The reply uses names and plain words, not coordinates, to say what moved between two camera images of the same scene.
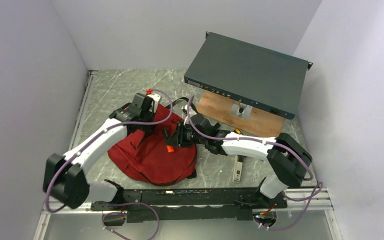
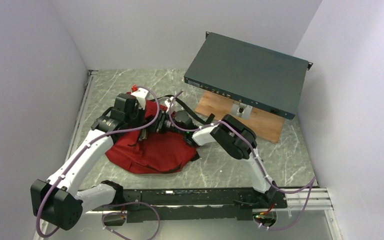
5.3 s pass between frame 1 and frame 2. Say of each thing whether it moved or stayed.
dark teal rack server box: stayed
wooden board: stayed
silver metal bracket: stayed
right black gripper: moved
